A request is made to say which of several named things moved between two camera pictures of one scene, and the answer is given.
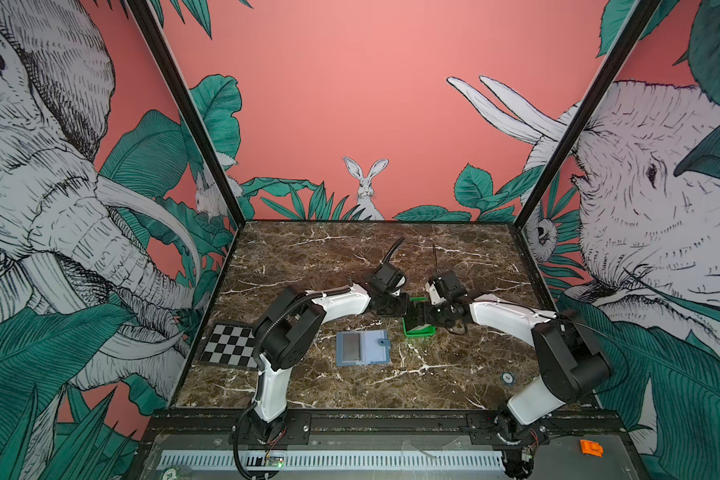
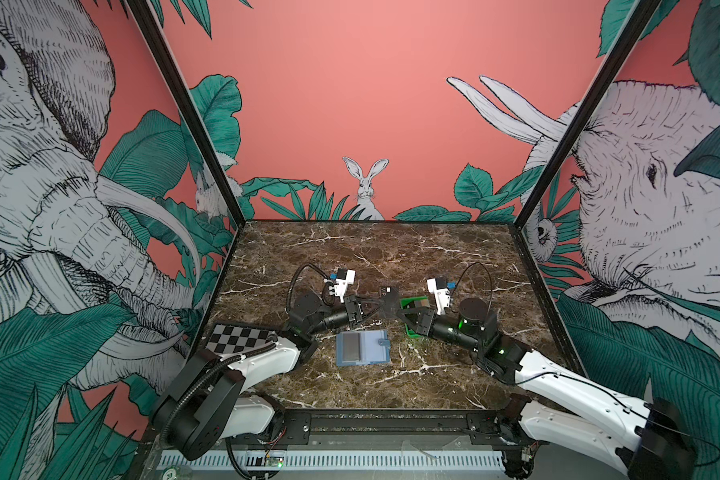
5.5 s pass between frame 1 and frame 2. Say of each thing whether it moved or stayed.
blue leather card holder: stayed
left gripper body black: moved
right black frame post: stayed
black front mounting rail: stayed
